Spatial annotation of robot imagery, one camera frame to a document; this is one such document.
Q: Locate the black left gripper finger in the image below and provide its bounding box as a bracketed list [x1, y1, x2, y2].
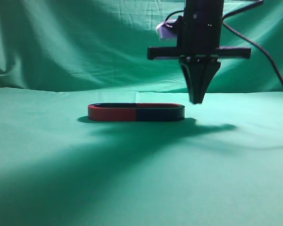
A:
[198, 58, 221, 104]

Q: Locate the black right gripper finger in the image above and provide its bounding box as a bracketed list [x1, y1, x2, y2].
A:
[179, 58, 205, 104]

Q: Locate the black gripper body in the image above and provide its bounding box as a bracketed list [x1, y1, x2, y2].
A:
[147, 0, 251, 60]

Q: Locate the red and blue oval magnet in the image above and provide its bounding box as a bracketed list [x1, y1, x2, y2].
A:
[88, 103, 185, 121]

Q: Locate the green cloth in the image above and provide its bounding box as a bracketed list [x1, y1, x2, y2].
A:
[0, 0, 283, 226]

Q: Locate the black cable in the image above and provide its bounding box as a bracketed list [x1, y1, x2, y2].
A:
[223, 0, 283, 101]

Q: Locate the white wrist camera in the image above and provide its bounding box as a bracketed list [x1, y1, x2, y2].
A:
[156, 19, 177, 41]

